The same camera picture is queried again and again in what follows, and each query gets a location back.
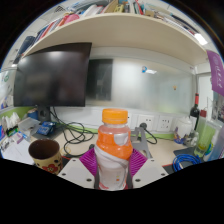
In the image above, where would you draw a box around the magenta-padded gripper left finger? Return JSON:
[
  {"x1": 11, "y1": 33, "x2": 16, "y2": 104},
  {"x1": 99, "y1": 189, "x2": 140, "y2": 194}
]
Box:
[{"x1": 58, "y1": 147, "x2": 100, "y2": 190}]

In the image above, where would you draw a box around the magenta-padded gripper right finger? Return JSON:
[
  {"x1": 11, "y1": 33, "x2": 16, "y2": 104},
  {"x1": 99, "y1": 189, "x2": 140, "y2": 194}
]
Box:
[{"x1": 126, "y1": 148, "x2": 169, "y2": 190}]

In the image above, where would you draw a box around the orange-capped drink bottle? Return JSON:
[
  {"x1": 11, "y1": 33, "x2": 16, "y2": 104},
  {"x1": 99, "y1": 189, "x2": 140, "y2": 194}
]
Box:
[{"x1": 93, "y1": 108, "x2": 134, "y2": 192}]

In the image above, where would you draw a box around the black desk mat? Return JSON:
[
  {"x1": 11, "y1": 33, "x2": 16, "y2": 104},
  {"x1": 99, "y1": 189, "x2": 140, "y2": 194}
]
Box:
[{"x1": 59, "y1": 154, "x2": 73, "y2": 169}]

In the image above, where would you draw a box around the grey metal laptop stand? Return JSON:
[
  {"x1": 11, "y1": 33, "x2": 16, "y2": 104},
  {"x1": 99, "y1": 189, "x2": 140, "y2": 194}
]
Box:
[{"x1": 88, "y1": 124, "x2": 154, "y2": 160}]

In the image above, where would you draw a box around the floral patterned mug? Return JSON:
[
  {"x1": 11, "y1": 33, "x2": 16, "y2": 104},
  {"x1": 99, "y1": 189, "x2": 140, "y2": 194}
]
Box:
[{"x1": 27, "y1": 138, "x2": 64, "y2": 176}]

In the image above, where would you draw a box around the dark blue mat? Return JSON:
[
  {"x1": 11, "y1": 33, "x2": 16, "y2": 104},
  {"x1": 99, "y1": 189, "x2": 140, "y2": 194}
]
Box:
[{"x1": 173, "y1": 146, "x2": 208, "y2": 168}]

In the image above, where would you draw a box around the blue circuit board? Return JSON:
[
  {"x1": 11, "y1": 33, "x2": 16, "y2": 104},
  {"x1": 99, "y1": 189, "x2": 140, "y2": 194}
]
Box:
[{"x1": 35, "y1": 120, "x2": 57, "y2": 136}]

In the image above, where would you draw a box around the white jar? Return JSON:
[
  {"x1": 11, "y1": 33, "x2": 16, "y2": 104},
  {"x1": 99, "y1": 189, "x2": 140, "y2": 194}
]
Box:
[{"x1": 175, "y1": 116, "x2": 194, "y2": 139}]

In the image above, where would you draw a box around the white paper sheet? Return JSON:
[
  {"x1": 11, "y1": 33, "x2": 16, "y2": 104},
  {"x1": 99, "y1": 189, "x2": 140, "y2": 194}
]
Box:
[{"x1": 1, "y1": 141, "x2": 34, "y2": 164}]

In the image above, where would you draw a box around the clear plastic box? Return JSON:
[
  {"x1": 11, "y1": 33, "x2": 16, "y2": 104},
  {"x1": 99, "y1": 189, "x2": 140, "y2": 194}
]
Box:
[{"x1": 17, "y1": 116, "x2": 42, "y2": 138}]

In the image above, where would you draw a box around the dark wine bottle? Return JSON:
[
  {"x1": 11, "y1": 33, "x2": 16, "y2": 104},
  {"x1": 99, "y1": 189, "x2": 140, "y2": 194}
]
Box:
[{"x1": 189, "y1": 93, "x2": 202, "y2": 123}]

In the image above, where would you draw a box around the white tissue pack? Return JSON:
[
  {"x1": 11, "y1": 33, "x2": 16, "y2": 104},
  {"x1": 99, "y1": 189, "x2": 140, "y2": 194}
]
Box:
[{"x1": 1, "y1": 111, "x2": 21, "y2": 134}]

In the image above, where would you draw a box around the group photo poster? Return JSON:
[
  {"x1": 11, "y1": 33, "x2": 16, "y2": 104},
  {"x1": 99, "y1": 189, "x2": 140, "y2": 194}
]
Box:
[{"x1": 209, "y1": 96, "x2": 224, "y2": 124}]

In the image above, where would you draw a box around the black computer monitor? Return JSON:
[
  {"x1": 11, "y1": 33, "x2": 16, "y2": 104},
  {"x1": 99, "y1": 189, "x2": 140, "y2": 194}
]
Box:
[{"x1": 13, "y1": 42, "x2": 93, "y2": 123}]

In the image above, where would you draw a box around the purple pennant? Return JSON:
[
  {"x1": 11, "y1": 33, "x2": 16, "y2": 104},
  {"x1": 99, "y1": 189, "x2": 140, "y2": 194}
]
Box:
[{"x1": 206, "y1": 49, "x2": 224, "y2": 98}]

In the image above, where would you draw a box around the white shelf with books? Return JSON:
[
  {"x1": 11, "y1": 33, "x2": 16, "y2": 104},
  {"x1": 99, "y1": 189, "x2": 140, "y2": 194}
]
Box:
[{"x1": 13, "y1": 0, "x2": 209, "y2": 68}]

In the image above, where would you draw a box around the coiled blue cable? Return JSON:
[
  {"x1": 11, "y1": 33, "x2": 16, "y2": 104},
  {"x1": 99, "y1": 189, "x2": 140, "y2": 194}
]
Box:
[{"x1": 172, "y1": 153, "x2": 204, "y2": 173}]

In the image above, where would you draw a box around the black cable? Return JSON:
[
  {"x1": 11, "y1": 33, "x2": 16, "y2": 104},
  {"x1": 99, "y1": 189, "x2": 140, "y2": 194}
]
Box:
[{"x1": 49, "y1": 106, "x2": 98, "y2": 158}]

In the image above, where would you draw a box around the white wall socket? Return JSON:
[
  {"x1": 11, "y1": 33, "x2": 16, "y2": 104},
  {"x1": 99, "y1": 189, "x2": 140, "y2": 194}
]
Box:
[
  {"x1": 136, "y1": 114, "x2": 156, "y2": 131},
  {"x1": 156, "y1": 115, "x2": 174, "y2": 132},
  {"x1": 128, "y1": 113, "x2": 138, "y2": 129}
]

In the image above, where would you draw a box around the dark wall panel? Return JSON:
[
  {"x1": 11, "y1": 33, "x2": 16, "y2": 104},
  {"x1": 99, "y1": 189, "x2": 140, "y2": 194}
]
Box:
[{"x1": 85, "y1": 58, "x2": 114, "y2": 102}]

